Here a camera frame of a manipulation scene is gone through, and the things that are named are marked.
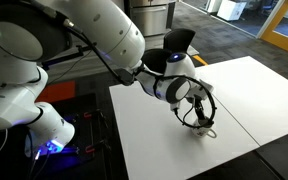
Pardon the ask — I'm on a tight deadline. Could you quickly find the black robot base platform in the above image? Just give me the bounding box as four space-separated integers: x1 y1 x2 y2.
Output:
0 93 118 180

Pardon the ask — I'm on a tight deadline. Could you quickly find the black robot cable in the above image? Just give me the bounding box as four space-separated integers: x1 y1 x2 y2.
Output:
62 19 217 128

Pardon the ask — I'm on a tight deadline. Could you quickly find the black chair with metal legs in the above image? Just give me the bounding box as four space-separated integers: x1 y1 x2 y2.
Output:
141 28 198 75

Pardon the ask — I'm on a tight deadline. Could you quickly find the white mug with red print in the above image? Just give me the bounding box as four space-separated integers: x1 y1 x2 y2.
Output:
191 118 218 140

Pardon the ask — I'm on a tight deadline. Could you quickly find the stainless steel refrigerator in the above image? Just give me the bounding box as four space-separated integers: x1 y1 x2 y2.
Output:
128 0 178 38

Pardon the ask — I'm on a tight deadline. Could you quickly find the small white storage box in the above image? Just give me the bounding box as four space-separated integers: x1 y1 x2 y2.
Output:
206 0 223 14

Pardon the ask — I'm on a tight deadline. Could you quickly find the black metal stand bar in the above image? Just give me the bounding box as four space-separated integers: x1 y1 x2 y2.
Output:
42 44 95 72

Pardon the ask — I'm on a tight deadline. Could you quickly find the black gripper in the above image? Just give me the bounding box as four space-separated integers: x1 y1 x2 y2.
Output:
193 94 208 121

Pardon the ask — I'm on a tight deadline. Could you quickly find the orange floor mat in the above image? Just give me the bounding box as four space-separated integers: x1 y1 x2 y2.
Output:
35 79 77 104

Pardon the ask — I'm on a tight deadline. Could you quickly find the orange handled black clamp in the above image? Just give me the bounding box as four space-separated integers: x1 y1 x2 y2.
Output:
83 109 110 133
84 139 112 155

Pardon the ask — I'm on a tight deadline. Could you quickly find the orange door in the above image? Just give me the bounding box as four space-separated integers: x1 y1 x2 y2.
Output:
260 0 288 56

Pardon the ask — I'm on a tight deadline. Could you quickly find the large white storage box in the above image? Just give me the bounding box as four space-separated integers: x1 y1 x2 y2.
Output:
217 0 248 22

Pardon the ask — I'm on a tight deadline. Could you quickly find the yellow floor tape strip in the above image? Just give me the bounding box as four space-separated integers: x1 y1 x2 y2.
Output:
192 54 209 67

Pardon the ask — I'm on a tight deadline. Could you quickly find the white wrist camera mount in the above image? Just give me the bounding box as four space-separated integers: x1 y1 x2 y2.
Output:
197 79 215 98

